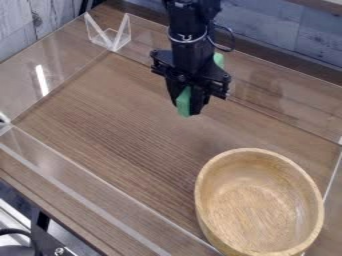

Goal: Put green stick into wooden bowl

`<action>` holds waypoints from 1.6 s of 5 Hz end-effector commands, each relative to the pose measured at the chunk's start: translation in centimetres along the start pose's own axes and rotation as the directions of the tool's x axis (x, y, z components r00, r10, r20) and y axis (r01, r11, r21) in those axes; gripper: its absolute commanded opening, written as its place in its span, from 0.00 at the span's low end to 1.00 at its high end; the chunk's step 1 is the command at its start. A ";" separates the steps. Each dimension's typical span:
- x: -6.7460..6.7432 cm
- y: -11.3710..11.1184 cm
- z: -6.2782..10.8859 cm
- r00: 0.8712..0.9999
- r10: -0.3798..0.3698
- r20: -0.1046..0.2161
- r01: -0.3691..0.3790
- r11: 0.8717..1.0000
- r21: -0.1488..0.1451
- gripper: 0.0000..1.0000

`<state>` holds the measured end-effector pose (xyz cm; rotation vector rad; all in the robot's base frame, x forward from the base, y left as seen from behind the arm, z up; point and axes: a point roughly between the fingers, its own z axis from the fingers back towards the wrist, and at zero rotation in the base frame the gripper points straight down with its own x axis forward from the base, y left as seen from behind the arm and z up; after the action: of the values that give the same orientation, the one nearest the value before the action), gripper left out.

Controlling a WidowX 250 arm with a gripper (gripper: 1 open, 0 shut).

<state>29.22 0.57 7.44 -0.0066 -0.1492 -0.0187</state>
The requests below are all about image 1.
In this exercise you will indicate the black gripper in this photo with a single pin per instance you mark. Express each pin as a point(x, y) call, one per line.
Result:
point(187, 65)

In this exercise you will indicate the green rectangular stick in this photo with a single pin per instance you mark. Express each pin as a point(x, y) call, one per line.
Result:
point(183, 99)

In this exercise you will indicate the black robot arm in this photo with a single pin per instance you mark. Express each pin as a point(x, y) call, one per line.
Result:
point(190, 16)

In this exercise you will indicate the wooden bowl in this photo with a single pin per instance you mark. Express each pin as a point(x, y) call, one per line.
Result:
point(258, 204)

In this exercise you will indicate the clear acrylic corner bracket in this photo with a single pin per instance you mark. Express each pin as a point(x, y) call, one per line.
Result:
point(109, 38)

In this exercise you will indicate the clear acrylic enclosure wall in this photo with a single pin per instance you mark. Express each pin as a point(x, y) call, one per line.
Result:
point(127, 175)

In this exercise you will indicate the black table frame leg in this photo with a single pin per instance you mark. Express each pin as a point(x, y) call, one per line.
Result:
point(55, 240)

